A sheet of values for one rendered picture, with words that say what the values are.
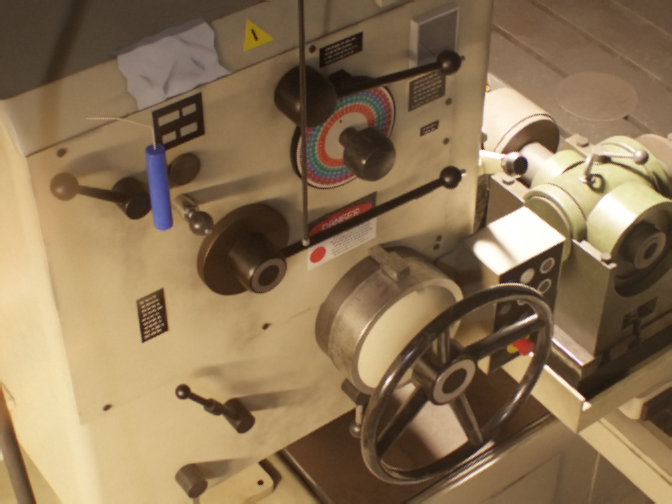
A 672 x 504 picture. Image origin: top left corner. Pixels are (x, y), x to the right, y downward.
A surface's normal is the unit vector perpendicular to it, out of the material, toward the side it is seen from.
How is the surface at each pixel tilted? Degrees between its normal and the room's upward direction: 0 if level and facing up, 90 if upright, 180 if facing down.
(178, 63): 47
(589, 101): 0
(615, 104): 0
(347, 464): 0
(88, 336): 90
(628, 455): 90
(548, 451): 90
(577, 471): 90
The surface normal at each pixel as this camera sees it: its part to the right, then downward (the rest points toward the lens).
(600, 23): 0.00, -0.73
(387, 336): 0.22, 0.36
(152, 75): 0.28, -0.05
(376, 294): -0.35, -0.49
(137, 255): 0.59, 0.55
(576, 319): -0.81, 0.40
